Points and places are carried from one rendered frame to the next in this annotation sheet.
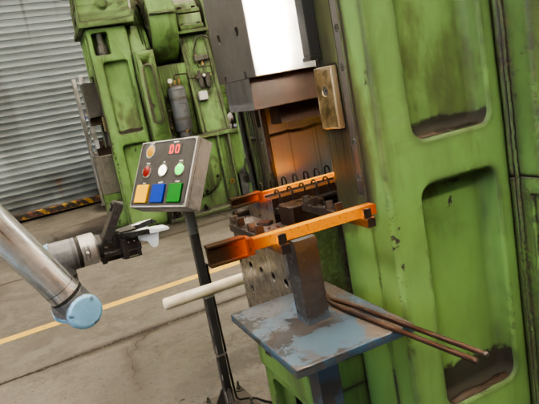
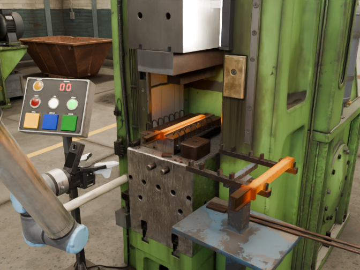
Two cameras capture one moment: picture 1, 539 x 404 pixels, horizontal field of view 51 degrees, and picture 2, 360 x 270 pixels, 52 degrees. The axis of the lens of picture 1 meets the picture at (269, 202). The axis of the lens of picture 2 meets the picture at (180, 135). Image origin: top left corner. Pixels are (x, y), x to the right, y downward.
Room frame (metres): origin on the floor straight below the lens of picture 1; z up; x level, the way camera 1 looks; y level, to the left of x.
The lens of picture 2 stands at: (0.36, 0.71, 1.54)
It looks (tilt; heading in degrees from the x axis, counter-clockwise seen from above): 19 degrees down; 331
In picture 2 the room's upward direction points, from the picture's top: straight up
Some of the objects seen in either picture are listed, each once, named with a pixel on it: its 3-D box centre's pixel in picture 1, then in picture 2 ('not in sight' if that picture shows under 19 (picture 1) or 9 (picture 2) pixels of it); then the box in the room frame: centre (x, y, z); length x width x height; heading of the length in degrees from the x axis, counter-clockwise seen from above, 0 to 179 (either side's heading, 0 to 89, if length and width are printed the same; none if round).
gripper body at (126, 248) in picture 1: (118, 244); (76, 175); (1.58, 0.45, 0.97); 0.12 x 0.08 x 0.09; 114
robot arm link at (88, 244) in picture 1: (89, 249); (57, 182); (1.55, 0.53, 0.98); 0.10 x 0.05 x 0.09; 24
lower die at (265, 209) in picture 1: (314, 191); (183, 129); (1.88, -0.16, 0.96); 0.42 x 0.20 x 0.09; 114
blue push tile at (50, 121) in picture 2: (158, 193); (50, 121); (2.18, 0.42, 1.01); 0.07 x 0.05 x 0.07; 49
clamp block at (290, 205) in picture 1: (302, 211); (195, 148); (1.66, -0.09, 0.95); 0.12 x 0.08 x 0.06; 114
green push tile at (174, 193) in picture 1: (175, 192); (69, 123); (2.11, 0.35, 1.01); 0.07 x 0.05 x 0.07; 49
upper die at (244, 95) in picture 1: (296, 86); (183, 57); (1.88, -0.16, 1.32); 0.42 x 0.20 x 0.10; 114
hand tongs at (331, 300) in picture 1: (374, 317); (279, 225); (1.22, -0.19, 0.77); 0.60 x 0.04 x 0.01; 29
